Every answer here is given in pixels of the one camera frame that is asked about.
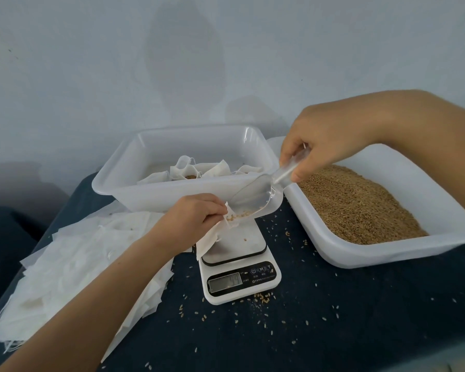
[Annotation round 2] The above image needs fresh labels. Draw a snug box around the clear plastic scoop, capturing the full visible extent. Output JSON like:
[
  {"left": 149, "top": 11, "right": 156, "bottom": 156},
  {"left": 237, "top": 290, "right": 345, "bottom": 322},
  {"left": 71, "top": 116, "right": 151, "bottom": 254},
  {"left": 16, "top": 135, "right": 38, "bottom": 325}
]
[{"left": 225, "top": 144, "right": 313, "bottom": 223}]

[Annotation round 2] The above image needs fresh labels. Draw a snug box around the person's left forearm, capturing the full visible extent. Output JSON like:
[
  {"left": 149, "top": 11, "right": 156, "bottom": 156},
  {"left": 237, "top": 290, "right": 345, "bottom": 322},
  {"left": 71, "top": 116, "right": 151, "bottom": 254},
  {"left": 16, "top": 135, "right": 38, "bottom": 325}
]
[{"left": 0, "top": 232, "right": 179, "bottom": 372}]

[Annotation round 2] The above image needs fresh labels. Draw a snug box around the person's right forearm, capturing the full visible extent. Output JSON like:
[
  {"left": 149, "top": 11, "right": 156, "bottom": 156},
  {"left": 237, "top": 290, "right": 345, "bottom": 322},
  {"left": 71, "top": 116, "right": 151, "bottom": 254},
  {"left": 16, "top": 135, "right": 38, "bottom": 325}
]
[{"left": 376, "top": 89, "right": 465, "bottom": 225}]

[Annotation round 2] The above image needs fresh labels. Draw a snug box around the brown grain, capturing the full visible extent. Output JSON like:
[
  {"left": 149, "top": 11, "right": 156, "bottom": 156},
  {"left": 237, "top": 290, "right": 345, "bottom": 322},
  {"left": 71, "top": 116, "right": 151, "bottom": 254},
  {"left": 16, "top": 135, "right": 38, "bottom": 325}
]
[{"left": 297, "top": 164, "right": 430, "bottom": 246}]

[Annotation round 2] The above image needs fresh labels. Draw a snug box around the pile of white bags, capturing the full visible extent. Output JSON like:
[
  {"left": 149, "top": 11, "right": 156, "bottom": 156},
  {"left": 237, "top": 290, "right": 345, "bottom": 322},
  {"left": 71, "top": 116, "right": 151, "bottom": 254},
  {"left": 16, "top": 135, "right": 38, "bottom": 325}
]
[{"left": 0, "top": 201, "right": 196, "bottom": 363}]

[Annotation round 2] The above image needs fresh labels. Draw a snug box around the white mesh bag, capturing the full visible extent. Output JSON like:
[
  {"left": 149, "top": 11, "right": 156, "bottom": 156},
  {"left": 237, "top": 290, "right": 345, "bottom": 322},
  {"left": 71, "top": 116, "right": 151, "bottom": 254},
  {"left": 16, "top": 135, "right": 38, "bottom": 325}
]
[{"left": 194, "top": 200, "right": 243, "bottom": 261}]

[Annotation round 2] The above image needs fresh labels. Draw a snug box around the person's left hand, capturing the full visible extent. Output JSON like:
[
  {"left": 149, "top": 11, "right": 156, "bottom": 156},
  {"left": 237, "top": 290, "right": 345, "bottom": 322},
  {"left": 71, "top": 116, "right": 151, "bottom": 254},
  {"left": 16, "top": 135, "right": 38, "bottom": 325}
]
[{"left": 146, "top": 193, "right": 230, "bottom": 258}]

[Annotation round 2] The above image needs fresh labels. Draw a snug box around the white plastic tub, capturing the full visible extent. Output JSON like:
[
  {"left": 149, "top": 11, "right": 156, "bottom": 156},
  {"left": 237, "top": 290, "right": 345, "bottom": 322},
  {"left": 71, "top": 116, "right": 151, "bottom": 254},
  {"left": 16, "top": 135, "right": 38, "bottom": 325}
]
[{"left": 91, "top": 125, "right": 285, "bottom": 214}]

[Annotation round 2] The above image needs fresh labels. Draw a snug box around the white digital kitchen scale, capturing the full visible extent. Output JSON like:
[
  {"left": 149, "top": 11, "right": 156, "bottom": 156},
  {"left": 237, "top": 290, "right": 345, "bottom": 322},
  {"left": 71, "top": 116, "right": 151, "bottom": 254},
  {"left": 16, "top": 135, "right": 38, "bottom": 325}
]
[{"left": 195, "top": 216, "right": 283, "bottom": 306}]

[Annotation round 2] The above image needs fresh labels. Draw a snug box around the white tray of grain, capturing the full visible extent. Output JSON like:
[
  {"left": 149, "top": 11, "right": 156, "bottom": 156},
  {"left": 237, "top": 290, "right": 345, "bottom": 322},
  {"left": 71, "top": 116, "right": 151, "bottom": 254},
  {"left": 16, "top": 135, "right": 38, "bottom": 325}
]
[{"left": 267, "top": 136, "right": 465, "bottom": 270}]

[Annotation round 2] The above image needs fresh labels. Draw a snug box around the dark blue tablecloth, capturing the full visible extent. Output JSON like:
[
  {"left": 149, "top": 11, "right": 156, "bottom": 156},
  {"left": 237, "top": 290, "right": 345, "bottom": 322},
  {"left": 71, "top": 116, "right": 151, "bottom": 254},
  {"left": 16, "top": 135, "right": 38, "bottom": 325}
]
[
  {"left": 0, "top": 173, "right": 465, "bottom": 372},
  {"left": 0, "top": 205, "right": 49, "bottom": 322}
]

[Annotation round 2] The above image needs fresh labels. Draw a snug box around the person's right hand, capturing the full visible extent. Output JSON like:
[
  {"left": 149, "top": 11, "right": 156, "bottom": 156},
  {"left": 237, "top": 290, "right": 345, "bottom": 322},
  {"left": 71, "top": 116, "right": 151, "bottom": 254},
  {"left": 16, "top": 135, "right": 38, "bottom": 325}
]
[{"left": 279, "top": 100, "right": 394, "bottom": 183}]

